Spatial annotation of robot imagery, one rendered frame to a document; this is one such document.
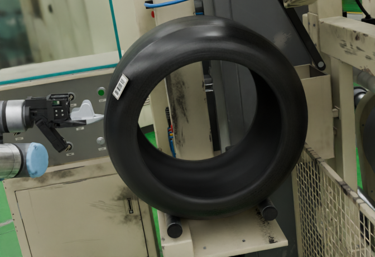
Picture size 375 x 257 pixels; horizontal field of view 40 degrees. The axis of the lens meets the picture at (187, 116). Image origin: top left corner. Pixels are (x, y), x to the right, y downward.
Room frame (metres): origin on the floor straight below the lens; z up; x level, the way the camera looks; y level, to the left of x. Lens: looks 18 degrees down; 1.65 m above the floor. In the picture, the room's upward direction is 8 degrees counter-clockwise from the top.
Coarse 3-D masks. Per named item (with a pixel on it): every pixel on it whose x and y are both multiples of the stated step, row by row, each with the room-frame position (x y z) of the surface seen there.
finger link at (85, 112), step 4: (84, 104) 1.38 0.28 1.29; (88, 104) 1.38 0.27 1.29; (80, 108) 1.38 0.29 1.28; (84, 108) 1.38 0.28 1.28; (88, 108) 1.38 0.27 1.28; (72, 112) 1.38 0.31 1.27; (76, 112) 1.38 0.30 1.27; (80, 112) 1.38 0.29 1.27; (84, 112) 1.38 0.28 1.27; (88, 112) 1.38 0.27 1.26; (92, 112) 1.39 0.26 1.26; (72, 116) 1.37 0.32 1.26; (76, 116) 1.38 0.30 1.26; (80, 116) 1.38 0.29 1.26; (84, 116) 1.38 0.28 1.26; (88, 116) 1.38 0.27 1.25; (92, 116) 1.38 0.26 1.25; (100, 116) 1.40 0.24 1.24; (88, 120) 1.37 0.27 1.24; (92, 120) 1.38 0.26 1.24; (96, 120) 1.38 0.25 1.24
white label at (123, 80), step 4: (124, 76) 1.31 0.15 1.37; (120, 80) 1.32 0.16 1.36; (124, 80) 1.30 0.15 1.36; (120, 84) 1.31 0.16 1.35; (124, 84) 1.29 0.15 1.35; (116, 88) 1.32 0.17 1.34; (120, 88) 1.30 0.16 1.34; (116, 92) 1.31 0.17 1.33; (120, 92) 1.29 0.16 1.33; (116, 96) 1.30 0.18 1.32
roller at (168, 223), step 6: (168, 216) 1.36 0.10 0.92; (174, 216) 1.35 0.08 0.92; (168, 222) 1.33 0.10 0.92; (174, 222) 1.31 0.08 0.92; (180, 222) 1.33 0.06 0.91; (168, 228) 1.30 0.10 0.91; (174, 228) 1.30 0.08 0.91; (180, 228) 1.30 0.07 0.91; (168, 234) 1.30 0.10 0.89; (174, 234) 1.30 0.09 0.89; (180, 234) 1.30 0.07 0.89
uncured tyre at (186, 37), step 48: (144, 48) 1.34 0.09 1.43; (192, 48) 1.30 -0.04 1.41; (240, 48) 1.31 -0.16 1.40; (144, 96) 1.29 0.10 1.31; (288, 96) 1.32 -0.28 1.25; (144, 144) 1.56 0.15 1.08; (240, 144) 1.59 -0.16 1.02; (288, 144) 1.32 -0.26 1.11; (144, 192) 1.29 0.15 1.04; (192, 192) 1.50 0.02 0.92; (240, 192) 1.31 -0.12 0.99
